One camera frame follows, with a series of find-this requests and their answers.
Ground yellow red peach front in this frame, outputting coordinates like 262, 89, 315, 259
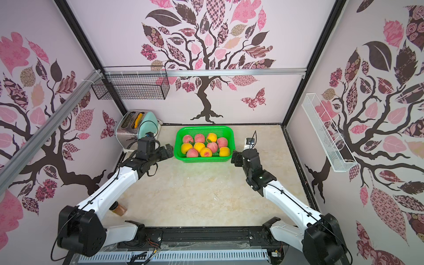
219, 146, 231, 157

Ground small pink peach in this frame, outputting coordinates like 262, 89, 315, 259
216, 137, 228, 148

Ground pink peach front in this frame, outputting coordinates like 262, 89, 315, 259
207, 142, 219, 153

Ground yellow peach with red blush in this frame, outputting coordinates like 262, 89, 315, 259
206, 132, 218, 143

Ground large pink peach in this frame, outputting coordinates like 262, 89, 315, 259
194, 134, 206, 143

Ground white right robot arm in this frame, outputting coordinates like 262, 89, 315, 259
231, 149, 352, 265

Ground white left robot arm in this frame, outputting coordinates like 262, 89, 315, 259
55, 141, 174, 257

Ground green plastic basket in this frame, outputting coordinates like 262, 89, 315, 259
174, 126, 235, 163

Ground mint green toaster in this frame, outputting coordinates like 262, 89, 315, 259
115, 109, 163, 152

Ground brown spice jar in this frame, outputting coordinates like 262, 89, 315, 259
109, 202, 128, 216

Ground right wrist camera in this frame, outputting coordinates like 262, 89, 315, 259
244, 138, 256, 150

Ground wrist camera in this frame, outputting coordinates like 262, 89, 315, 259
135, 132, 160, 160
244, 138, 256, 150

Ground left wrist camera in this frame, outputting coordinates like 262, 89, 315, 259
135, 132, 160, 160

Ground black wire wall basket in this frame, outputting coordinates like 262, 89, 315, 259
91, 65, 170, 100

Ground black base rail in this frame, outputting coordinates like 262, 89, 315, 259
62, 226, 350, 265

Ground aluminium frame bar back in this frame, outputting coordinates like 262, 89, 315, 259
106, 68, 307, 77

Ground aluminium frame bar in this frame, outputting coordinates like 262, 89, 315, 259
1, 70, 101, 193
106, 68, 307, 77

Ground white wire wall shelf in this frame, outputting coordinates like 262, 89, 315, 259
301, 93, 358, 173

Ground white vented cable duct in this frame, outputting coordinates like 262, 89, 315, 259
73, 249, 268, 265

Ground aluminium frame bar left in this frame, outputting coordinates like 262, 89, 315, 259
1, 70, 101, 193

